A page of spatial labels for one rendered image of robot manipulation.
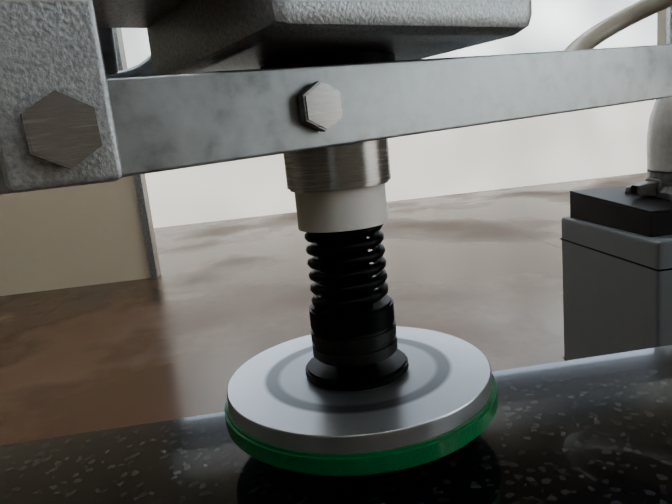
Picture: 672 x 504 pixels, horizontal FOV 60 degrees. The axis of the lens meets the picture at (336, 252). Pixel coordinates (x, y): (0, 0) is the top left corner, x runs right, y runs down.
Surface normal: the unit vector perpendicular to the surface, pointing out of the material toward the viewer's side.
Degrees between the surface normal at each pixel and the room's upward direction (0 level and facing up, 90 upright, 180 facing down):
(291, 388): 0
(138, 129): 90
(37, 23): 90
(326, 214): 90
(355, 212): 90
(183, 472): 0
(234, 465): 0
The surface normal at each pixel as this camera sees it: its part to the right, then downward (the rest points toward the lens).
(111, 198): 0.11, 0.18
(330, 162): -0.11, 0.21
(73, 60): 0.54, 0.11
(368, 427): -0.10, -0.98
